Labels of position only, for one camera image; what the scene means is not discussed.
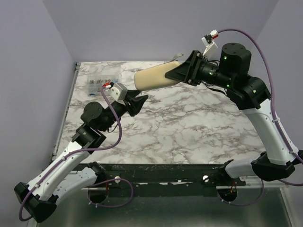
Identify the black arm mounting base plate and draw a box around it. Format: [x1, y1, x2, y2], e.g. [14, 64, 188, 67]
[87, 162, 246, 198]

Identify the clear plastic screw organizer box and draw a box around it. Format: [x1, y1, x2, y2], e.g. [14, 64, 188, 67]
[87, 75, 119, 96]

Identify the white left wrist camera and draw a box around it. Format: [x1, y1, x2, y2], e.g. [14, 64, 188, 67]
[103, 82, 128, 102]

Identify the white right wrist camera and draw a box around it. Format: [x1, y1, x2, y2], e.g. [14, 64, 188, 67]
[201, 30, 218, 60]

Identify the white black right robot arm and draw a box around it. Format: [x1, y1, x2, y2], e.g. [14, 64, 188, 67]
[165, 43, 303, 182]

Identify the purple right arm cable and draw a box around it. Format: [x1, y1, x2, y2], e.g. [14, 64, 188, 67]
[217, 28, 303, 187]

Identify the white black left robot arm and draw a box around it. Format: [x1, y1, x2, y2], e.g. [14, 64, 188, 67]
[14, 86, 148, 223]

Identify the aluminium front rail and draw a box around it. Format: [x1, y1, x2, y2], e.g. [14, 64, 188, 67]
[216, 177, 289, 190]

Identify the beige zippered umbrella case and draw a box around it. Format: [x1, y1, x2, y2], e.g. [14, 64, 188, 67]
[134, 61, 180, 91]

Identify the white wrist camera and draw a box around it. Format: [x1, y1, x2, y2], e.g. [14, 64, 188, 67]
[201, 30, 218, 60]
[103, 82, 128, 102]

